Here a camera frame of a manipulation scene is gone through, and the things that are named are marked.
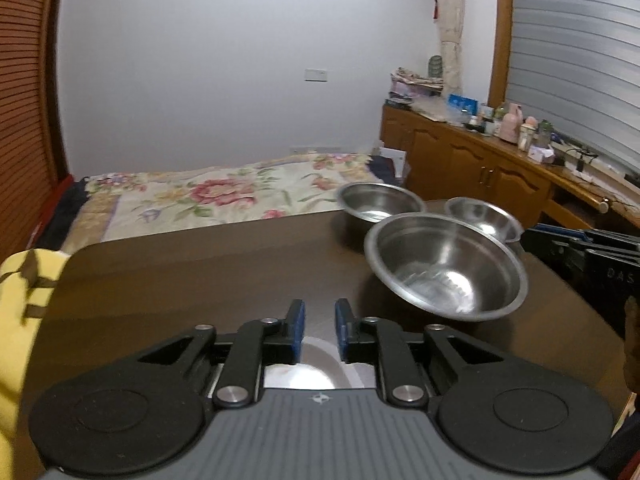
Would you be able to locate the yellow cloth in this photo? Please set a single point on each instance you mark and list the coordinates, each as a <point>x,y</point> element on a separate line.
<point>20,350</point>

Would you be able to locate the red wall ornament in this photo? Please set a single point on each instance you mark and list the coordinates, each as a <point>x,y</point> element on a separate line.
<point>435,12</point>

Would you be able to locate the person's right hand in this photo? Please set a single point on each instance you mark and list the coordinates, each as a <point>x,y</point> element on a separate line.
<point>632,340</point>

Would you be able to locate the white paper bag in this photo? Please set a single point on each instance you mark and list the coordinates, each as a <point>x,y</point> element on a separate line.
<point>395,162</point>

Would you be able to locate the wooden louvered wardrobe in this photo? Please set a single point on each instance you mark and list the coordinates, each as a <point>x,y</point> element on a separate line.
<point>25,110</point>

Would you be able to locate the white wall switch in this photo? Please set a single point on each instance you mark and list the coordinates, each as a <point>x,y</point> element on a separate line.
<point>316,75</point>

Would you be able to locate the folded patterned fabric pile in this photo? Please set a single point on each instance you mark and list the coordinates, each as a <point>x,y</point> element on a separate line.
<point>415,76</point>

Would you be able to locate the grey-green fan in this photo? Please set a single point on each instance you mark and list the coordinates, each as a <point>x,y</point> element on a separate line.
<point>435,66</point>

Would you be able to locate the pink thermos bottle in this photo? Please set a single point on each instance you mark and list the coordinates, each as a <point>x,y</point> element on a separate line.
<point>512,125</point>

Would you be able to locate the blue box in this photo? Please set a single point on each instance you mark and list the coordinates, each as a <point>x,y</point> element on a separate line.
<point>462,103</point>

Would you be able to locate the wooden cabinet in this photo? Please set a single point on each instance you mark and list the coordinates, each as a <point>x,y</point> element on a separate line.
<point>475,160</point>

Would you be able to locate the small steel bowl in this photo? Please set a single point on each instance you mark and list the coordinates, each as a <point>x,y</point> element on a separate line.
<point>487,217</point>

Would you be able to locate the dark cloth with red edge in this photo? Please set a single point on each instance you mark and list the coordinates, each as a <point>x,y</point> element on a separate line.
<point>60,210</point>

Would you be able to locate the medium steel bowl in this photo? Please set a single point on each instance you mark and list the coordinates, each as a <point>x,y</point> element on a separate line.
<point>380,202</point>

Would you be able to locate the floral blanket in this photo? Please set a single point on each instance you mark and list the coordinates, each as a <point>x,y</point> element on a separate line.
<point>210,195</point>

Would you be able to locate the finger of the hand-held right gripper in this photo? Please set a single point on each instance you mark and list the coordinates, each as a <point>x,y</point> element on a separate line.
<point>545,257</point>
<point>590,237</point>

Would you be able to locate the white tissue box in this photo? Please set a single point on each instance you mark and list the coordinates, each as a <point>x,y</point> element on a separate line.
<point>541,154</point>

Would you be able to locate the green bottle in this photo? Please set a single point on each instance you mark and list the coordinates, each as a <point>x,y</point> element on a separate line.
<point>544,132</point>

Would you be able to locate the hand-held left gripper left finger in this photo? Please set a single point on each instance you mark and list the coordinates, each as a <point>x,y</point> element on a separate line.
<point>298,327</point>

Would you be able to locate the wooden window frame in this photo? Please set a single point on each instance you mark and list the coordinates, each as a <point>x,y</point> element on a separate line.
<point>500,35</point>

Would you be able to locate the large steel bowl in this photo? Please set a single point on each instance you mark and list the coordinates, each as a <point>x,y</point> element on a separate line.
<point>445,270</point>

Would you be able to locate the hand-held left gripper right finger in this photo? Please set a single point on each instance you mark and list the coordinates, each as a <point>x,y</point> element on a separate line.
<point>341,327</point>

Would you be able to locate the grey window blinds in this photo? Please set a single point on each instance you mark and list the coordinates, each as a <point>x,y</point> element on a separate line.
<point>575,50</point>

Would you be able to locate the white wall socket strip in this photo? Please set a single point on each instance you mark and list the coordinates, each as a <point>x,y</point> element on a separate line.
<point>315,149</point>

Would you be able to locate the clear plastic bag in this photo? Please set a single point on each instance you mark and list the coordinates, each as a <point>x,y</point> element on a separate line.
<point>437,110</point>

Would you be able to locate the beige patterned curtain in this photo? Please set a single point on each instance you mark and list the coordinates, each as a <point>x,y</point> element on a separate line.
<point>450,25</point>

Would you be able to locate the glass bottle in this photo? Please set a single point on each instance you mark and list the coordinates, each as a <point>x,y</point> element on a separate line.
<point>498,117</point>

